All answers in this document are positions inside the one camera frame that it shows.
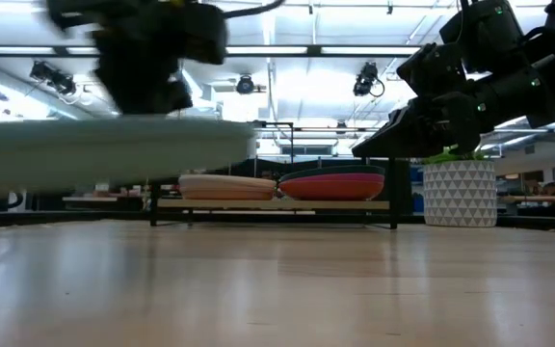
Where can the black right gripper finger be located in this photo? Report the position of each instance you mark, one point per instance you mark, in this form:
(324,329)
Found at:
(398,142)
(408,112)

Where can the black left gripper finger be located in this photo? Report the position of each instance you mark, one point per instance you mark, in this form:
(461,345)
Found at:
(181,96)
(142,96)

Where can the dark teal plate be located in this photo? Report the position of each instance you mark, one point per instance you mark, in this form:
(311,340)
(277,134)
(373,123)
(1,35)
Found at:
(335,169)

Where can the magenta plate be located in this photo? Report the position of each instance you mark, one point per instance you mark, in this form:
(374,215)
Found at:
(330,177)

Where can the light teal plate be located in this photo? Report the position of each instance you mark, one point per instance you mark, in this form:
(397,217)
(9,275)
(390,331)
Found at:
(89,154)

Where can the peach plate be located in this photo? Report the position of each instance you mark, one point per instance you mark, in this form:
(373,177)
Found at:
(224,181)

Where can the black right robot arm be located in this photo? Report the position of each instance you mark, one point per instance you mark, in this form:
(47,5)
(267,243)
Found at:
(513,96)

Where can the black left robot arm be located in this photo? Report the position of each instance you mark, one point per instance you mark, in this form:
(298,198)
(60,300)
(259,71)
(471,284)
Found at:
(70,12)

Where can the green succulent plant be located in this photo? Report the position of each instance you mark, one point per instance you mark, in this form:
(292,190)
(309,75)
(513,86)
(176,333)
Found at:
(443,157)

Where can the black ceiling-mounted device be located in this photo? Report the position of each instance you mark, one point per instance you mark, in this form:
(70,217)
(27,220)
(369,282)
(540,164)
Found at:
(245,85)
(366,79)
(53,78)

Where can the white patterned plant pot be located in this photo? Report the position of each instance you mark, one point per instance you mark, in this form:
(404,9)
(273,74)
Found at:
(460,193)

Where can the orange plate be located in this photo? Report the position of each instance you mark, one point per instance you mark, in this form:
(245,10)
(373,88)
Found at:
(330,192)

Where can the wooden background table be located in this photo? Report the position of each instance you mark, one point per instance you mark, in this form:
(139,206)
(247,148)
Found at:
(542,198)

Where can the wooden shelf black metal frame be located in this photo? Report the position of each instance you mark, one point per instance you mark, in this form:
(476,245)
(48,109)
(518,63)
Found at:
(272,204)

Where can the black metal table frame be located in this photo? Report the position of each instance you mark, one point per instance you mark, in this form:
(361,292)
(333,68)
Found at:
(65,219)

